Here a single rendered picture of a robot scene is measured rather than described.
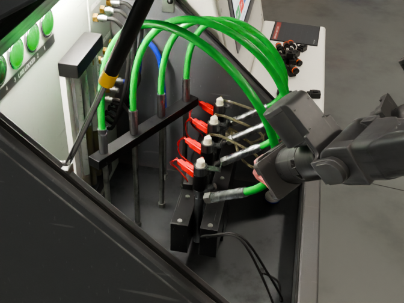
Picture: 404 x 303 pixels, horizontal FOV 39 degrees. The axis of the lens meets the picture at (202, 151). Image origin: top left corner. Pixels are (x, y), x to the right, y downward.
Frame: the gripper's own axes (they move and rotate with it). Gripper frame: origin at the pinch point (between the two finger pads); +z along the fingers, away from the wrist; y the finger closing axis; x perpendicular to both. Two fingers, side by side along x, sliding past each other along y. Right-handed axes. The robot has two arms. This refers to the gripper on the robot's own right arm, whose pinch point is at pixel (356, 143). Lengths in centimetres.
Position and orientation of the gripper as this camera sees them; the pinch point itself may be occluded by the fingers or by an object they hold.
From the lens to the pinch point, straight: 106.1
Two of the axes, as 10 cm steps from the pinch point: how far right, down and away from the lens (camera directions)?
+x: -4.3, 5.2, -7.4
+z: -6.6, 3.8, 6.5
